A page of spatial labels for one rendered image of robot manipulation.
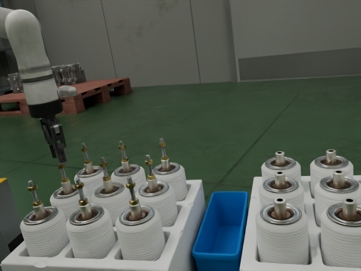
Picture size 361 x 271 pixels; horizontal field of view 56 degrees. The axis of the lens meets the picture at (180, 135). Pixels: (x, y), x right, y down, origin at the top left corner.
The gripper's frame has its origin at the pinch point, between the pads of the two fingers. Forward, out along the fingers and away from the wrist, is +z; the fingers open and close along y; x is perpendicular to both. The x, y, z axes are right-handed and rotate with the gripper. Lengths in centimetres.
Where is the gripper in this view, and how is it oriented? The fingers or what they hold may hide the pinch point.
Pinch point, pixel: (58, 155)
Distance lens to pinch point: 90.6
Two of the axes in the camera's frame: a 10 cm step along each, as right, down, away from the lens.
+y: 5.4, 1.8, -8.2
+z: 1.4, 9.4, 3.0
